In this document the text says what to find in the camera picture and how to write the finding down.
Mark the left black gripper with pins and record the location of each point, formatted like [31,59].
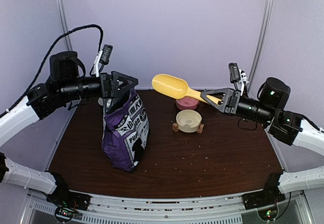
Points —
[109,85]

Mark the wooden bowl stand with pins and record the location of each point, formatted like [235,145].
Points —
[187,128]

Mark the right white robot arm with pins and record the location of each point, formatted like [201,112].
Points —
[286,126]

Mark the front aluminium frame rail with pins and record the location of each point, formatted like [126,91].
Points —
[215,209]

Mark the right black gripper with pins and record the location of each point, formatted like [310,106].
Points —
[233,102]

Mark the left aluminium corner post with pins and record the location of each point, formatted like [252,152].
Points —
[62,15]

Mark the right aluminium corner post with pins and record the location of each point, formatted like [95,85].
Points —
[267,12]

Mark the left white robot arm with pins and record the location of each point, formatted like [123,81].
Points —
[64,85]

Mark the purple pet food bag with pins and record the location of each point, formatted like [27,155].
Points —
[126,131]

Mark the pink cat-ear pet bowl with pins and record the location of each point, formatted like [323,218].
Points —
[187,103]

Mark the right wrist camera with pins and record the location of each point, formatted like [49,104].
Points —
[238,77]

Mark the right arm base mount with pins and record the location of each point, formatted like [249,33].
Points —
[266,204]

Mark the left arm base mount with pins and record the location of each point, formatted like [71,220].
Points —
[69,207]

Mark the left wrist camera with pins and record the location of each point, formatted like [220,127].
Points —
[101,60]

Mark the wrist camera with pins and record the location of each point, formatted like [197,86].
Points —
[238,77]
[101,60]

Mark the yellow plastic food scoop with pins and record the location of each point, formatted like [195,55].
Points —
[175,87]

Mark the cream cat-ear pet bowl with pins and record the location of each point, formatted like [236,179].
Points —
[188,117]

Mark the aluminium corner post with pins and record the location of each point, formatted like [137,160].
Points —
[62,15]
[267,12]

